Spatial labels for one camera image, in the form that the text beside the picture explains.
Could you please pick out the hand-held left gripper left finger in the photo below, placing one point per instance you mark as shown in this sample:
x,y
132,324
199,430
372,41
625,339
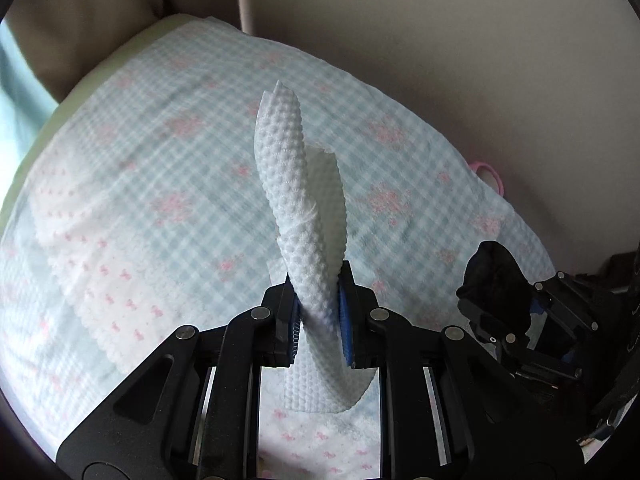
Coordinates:
x,y
295,330

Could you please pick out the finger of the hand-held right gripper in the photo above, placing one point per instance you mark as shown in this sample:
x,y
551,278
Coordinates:
x,y
565,300
505,342

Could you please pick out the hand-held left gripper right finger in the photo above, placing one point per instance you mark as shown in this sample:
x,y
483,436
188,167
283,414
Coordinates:
x,y
346,320

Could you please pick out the black cloth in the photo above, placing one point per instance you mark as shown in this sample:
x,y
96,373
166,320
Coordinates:
x,y
495,270

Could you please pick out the white embossed paper towel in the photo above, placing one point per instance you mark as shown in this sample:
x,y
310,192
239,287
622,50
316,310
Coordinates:
x,y
295,170

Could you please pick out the beige curtain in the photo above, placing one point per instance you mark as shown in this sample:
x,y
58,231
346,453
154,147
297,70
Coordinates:
x,y
100,20

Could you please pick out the light blue cloth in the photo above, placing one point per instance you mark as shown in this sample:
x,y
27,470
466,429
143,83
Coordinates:
x,y
20,85

